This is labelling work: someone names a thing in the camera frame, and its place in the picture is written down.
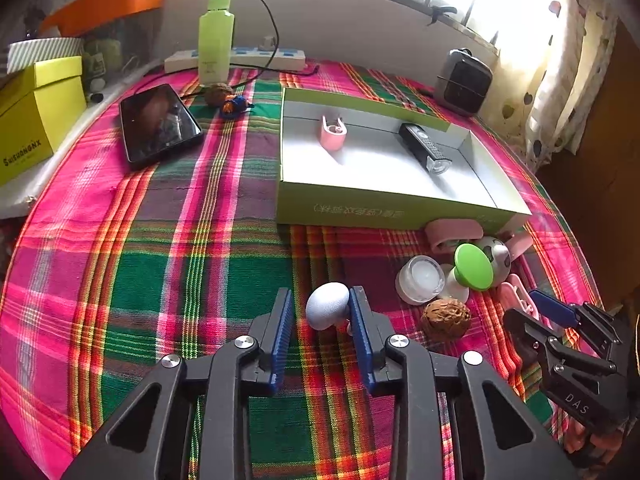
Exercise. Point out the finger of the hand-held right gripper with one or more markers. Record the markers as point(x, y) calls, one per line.
point(525, 330)
point(550, 307)

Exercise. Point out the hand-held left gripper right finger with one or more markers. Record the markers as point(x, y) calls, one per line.
point(360, 340)

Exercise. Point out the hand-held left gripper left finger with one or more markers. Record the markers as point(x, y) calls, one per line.
point(282, 340)

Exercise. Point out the pale egg-shaped gadget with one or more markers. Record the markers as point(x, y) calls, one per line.
point(325, 307)

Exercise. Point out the green-topped white suction stand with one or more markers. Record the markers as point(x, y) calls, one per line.
point(480, 265)

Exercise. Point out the brown walnut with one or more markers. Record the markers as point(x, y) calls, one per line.
point(446, 321)
point(220, 94)

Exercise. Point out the clear round jar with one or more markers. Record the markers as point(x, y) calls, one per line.
point(420, 280)

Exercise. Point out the green shallow cardboard box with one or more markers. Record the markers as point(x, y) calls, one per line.
point(380, 170)

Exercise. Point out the person's right hand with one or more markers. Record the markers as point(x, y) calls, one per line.
point(580, 440)

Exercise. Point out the panda face ball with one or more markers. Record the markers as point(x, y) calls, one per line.
point(492, 250)

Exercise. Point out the pink rectangular holder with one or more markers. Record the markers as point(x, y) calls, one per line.
point(452, 232)

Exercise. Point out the plaid tablecloth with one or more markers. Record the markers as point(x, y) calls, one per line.
point(175, 260)

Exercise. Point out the brown wooden cabinet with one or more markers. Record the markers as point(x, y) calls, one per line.
point(610, 160)

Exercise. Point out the black bike light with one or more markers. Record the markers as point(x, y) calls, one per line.
point(425, 147)

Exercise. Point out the blue toy figure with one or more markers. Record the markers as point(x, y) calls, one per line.
point(234, 106)

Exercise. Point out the grey small heater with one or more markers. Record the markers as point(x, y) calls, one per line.
point(462, 82)

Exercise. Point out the heart print curtain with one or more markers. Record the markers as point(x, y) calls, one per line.
point(565, 60)

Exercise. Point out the black smartphone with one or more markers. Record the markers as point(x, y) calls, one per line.
point(157, 125)

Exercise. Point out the white power strip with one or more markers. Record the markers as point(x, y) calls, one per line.
point(285, 57)

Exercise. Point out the white plug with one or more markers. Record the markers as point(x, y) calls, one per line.
point(269, 42)

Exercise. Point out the green plastic bottle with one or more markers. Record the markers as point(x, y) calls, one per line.
point(215, 45)

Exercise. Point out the black clip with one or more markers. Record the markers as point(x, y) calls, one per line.
point(442, 12)

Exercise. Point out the clear plastic container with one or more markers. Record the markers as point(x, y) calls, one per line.
point(135, 45)

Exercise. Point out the yellow-green cardboard box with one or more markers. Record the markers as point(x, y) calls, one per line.
point(35, 120)

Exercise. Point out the striped box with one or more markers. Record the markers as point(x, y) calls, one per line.
point(45, 52)

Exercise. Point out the orange tray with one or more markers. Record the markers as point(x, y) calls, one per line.
point(115, 2)

